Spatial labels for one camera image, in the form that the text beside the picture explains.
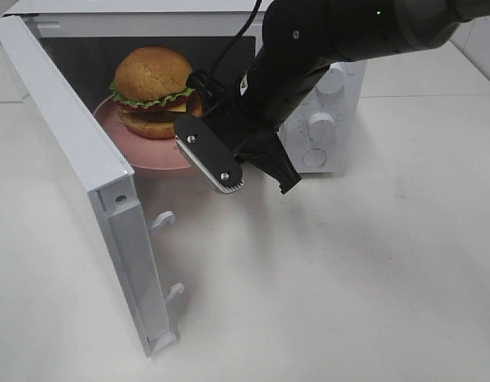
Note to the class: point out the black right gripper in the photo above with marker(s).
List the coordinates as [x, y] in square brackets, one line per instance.
[246, 116]

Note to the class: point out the pink round plate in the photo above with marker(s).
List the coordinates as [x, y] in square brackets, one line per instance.
[157, 155]

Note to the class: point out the burger with lettuce and cheese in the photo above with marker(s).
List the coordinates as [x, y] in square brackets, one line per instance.
[151, 91]

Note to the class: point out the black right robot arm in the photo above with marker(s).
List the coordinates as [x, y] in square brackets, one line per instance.
[300, 41]

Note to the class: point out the round white door button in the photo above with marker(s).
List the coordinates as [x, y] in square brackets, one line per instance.
[315, 158]

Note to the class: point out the upper white power knob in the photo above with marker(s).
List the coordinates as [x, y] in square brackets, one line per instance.
[333, 80]

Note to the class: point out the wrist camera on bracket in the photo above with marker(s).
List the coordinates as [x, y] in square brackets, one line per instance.
[208, 154]

